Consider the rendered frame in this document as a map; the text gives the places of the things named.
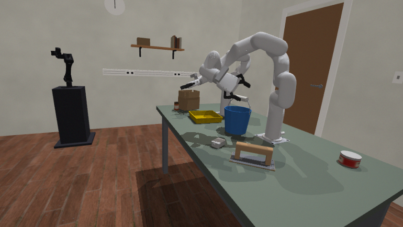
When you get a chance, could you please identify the blue bucket with wire handle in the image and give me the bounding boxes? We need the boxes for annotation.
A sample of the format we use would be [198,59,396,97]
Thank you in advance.
[224,95,252,135]

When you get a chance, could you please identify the yellow shallow tray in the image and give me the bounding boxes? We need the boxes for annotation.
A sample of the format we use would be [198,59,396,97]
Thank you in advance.
[189,110,223,124]

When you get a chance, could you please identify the brown cardboard box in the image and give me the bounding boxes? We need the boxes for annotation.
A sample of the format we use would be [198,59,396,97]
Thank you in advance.
[178,90,200,111]

